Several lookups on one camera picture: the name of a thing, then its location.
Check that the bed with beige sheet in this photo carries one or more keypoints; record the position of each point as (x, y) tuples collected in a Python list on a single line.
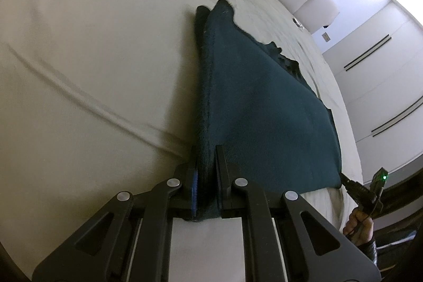
[(82, 54)]

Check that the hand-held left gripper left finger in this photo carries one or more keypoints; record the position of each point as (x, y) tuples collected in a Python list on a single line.
[(195, 186)]

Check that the person's right hand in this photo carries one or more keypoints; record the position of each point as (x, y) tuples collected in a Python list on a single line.
[(357, 225)]

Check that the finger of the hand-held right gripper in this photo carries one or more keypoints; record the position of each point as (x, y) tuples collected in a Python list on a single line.
[(358, 191)]

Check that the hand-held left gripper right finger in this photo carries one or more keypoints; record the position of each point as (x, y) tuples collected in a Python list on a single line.
[(224, 192)]

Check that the person's right forearm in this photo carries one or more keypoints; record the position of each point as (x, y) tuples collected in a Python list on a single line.
[(376, 247)]

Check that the dark green sweater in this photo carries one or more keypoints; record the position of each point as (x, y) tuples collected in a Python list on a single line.
[(264, 110)]

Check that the white wardrobe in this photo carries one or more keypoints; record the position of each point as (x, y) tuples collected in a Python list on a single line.
[(380, 87)]

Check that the wall socket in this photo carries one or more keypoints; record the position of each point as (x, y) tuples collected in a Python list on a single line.
[(326, 37)]

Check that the small white item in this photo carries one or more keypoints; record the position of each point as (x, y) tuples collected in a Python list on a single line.
[(298, 22)]

